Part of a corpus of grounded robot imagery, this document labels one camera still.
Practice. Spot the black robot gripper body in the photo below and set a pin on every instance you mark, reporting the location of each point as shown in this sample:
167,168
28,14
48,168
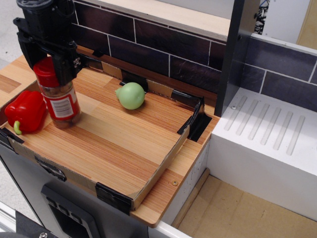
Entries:
47,22

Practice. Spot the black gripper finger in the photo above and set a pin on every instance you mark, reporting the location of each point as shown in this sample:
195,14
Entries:
31,50
67,63

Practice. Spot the red-lidded spice bottle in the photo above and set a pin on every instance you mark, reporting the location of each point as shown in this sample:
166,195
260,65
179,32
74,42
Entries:
61,101

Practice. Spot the taped cardboard fence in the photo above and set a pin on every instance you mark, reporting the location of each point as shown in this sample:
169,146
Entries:
136,153

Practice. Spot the red bell pepper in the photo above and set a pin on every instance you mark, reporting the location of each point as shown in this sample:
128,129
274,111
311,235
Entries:
25,113

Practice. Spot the green onion-shaped vegetable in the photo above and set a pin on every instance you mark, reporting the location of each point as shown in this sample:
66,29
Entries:
131,96

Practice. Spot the white ridged drainboard sink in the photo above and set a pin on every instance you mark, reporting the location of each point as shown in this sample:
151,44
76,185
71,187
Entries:
268,148

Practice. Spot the dark grey vertical post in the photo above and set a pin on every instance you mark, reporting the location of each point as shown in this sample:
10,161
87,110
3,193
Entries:
242,25

